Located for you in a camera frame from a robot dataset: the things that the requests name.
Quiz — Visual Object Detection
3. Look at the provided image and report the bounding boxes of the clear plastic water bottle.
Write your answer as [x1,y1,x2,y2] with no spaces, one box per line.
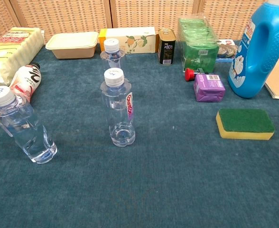
[0,85,58,164]
[100,67,136,148]
[99,38,126,72]

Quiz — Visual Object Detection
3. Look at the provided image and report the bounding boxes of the teal carpet table cover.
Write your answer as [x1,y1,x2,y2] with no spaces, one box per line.
[0,39,279,228]

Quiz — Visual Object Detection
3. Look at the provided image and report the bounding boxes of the gold black tin can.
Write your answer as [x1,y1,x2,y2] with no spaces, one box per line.
[158,28,177,66]

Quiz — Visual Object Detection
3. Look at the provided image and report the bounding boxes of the purple wrapped packet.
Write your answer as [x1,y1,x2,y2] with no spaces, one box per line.
[193,73,226,103]

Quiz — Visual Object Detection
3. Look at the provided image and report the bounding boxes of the white orange tea box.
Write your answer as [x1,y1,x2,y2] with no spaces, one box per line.
[98,26,159,55]

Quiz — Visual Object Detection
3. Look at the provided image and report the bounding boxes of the clear box green sachets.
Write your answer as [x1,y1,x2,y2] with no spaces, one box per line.
[178,16,220,73]

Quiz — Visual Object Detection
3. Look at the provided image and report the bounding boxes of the beige lidded food container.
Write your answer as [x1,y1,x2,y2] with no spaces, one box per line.
[45,31,99,59]

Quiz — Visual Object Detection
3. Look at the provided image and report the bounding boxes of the woven rattan folding screen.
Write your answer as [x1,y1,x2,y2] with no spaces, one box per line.
[0,0,279,46]

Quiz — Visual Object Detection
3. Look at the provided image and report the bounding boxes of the green yellow sponge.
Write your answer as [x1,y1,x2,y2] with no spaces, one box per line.
[215,108,275,141]

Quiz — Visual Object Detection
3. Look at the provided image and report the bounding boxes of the blister pack of clips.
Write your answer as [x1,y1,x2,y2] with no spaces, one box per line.
[215,39,239,64]

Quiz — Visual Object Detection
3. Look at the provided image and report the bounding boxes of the blue detergent bottle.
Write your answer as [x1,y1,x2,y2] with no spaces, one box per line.
[227,0,279,99]

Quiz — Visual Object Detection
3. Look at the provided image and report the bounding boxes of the pink white drink bottle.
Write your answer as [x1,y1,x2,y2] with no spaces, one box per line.
[9,62,42,103]

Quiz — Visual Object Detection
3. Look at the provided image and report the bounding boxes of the yellow sponge multipack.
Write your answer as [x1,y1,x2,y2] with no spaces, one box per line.
[0,27,45,87]

